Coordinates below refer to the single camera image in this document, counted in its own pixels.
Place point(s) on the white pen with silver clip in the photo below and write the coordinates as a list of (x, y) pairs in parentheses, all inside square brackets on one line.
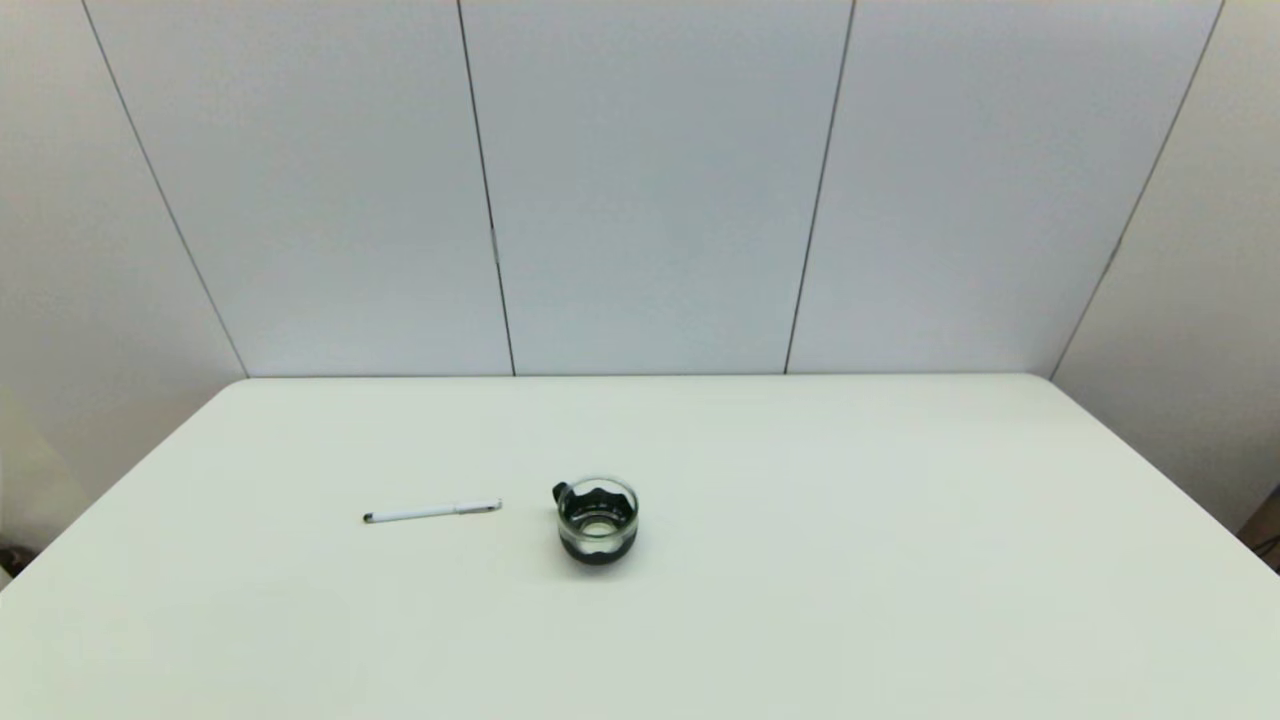
[(430, 512)]

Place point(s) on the glass cup with black sleeve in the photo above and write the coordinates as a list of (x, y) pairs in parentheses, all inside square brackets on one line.
[(597, 545)]

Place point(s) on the brown furniture piece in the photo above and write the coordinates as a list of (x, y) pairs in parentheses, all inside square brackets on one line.
[(1265, 535)]

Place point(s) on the dark object on floor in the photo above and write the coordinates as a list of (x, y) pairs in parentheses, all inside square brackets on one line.
[(14, 560)]

